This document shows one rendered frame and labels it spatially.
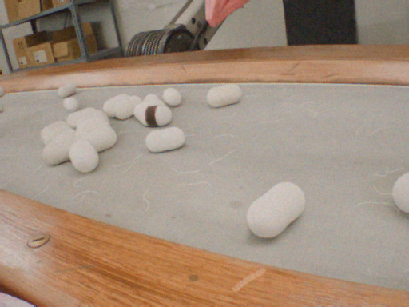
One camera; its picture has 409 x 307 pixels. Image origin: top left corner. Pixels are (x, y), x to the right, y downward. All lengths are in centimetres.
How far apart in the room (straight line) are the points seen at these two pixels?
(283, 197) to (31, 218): 13
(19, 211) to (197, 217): 10
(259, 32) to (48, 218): 232
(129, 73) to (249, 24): 195
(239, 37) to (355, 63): 211
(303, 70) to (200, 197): 25
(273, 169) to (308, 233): 7
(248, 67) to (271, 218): 31
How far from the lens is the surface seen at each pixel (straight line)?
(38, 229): 19
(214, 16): 41
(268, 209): 17
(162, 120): 34
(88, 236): 17
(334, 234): 18
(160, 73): 53
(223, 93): 36
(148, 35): 80
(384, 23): 230
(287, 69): 44
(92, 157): 28
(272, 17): 241
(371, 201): 21
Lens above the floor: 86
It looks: 24 degrees down
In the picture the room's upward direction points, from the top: 11 degrees counter-clockwise
